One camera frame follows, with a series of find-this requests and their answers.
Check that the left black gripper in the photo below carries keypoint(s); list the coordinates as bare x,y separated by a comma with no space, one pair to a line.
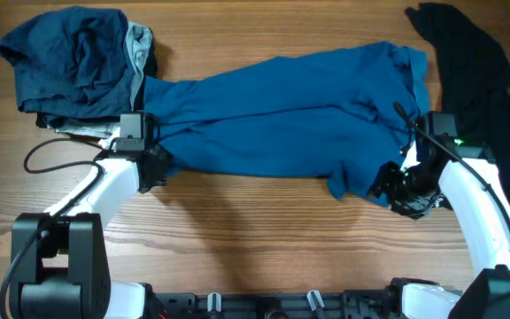
164,158

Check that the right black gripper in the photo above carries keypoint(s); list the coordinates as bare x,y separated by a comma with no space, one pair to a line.
383,182

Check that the blue polo shirt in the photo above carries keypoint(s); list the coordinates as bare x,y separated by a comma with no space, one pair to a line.
339,114

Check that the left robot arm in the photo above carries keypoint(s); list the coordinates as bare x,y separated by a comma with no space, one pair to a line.
59,266

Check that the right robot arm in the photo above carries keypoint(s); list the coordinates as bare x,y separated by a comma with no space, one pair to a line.
439,165

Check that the black shirt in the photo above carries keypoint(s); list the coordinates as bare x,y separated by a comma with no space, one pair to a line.
475,77

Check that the dark navy folded garment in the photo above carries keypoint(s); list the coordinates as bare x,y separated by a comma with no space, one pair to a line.
71,63

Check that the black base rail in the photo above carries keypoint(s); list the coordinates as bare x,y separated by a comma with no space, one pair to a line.
268,305

